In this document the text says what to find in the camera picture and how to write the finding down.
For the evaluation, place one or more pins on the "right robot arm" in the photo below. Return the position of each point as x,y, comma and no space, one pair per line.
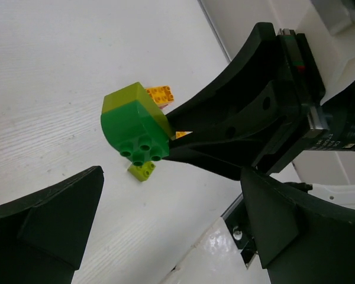
329,27

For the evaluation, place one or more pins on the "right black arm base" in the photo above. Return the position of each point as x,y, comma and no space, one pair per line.
238,224

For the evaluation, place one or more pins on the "yellow small lego brick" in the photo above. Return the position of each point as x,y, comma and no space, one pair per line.
180,134

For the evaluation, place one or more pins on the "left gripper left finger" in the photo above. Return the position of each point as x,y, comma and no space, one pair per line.
43,235

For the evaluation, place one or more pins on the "green rounded lego brick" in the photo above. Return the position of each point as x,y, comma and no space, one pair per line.
135,134

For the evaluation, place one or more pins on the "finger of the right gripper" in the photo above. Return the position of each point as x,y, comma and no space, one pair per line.
227,146

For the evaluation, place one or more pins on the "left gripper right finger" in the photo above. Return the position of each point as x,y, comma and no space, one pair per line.
299,238

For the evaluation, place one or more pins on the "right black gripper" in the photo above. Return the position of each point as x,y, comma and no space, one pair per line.
273,84

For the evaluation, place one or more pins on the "yellow red stacked lego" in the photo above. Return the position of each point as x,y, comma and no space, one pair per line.
161,95

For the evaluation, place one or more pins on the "lime square lego brick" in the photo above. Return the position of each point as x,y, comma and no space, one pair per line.
142,173

